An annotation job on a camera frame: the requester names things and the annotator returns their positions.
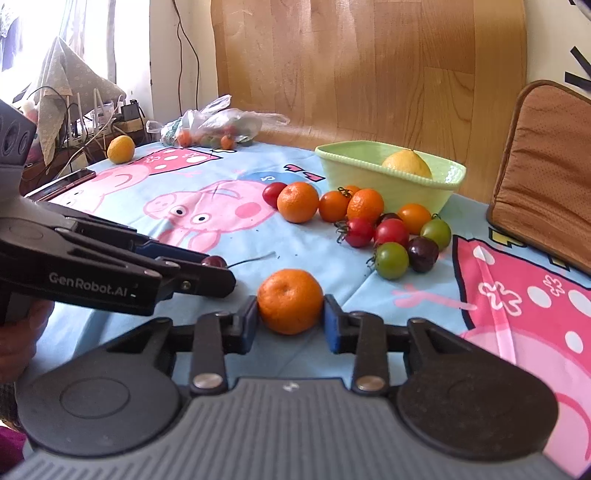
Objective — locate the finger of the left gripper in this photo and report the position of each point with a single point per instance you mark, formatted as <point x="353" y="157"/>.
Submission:
<point x="122" y="236"/>
<point x="194" y="276"/>

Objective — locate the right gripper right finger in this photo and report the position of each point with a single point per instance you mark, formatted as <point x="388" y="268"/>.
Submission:
<point x="454" y="396"/>

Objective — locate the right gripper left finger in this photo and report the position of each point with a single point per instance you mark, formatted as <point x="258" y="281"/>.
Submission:
<point x="125" y="393"/>

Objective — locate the dark purple tomato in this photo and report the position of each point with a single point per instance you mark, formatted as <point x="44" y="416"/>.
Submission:
<point x="423" y="254"/>
<point x="214" y="261"/>

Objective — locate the orange mandarin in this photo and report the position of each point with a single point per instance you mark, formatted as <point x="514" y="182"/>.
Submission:
<point x="298" y="202"/>
<point x="366" y="204"/>
<point x="290" y="301"/>

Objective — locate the plastic bag of fruits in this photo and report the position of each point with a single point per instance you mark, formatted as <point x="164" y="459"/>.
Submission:
<point x="216" y="126"/>

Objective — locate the person's left hand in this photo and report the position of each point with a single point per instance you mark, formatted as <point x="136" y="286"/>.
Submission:
<point x="18" y="340"/>

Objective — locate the yellow orange on table edge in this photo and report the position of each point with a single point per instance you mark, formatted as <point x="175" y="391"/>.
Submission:
<point x="121" y="149"/>

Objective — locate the Peppa Pig tablecloth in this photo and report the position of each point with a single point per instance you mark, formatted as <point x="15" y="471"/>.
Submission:
<point x="506" y="296"/>

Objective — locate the red tomato far left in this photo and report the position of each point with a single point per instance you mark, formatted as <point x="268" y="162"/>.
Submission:
<point x="272" y="192"/>

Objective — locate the black charger adapter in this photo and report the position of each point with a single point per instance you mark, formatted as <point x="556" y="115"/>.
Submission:
<point x="130" y="111"/>

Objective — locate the green tomato front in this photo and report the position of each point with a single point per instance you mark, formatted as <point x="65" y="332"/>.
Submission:
<point x="390" y="260"/>

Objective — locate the green tomato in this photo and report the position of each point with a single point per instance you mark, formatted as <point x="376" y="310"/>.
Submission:
<point x="438" y="231"/>
<point x="390" y="260"/>

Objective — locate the grey dotted cloth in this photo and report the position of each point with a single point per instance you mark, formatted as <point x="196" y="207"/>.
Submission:
<point x="68" y="87"/>

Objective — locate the small orange tomato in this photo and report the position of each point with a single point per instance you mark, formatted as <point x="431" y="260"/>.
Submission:
<point x="333" y="205"/>

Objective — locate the green tomato back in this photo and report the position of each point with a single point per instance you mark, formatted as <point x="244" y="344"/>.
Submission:
<point x="438" y="231"/>

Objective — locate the red tomato with stem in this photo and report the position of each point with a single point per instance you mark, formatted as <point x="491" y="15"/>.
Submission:
<point x="357" y="232"/>

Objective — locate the red tomato centre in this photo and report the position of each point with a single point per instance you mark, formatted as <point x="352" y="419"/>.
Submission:
<point x="392" y="231"/>

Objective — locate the right orange tomato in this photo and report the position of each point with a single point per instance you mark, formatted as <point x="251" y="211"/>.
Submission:
<point x="414" y="216"/>

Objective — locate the dark tomato behind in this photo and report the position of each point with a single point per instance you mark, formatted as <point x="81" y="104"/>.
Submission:
<point x="387" y="216"/>

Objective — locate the green ceramic bowl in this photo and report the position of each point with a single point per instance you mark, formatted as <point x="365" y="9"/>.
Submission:
<point x="359" y="163"/>

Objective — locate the brown seat cushion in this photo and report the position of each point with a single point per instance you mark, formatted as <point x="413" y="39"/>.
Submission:
<point x="542" y="192"/>

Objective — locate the yellow lemon in bowl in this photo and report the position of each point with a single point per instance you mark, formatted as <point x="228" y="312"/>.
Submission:
<point x="408" y="161"/>

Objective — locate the wooden pattern board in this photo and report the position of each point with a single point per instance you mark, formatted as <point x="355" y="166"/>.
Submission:
<point x="442" y="77"/>

